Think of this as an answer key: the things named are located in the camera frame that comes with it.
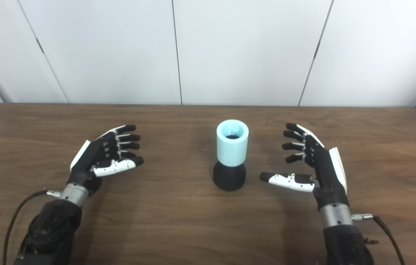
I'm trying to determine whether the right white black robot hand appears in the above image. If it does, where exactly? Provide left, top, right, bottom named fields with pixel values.
left=260, top=123, right=350, bottom=212

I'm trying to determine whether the black nozzle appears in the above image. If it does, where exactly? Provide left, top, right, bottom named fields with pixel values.
left=213, top=161, right=247, bottom=192

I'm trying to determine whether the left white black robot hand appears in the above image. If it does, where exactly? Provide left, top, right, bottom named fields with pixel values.
left=67, top=124, right=145, bottom=196

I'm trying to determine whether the light blue cylinder cup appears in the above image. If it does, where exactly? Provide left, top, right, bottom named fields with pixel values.
left=216, top=119, right=250, bottom=167

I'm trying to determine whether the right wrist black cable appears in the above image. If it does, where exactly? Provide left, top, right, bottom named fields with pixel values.
left=352, top=213, right=406, bottom=265

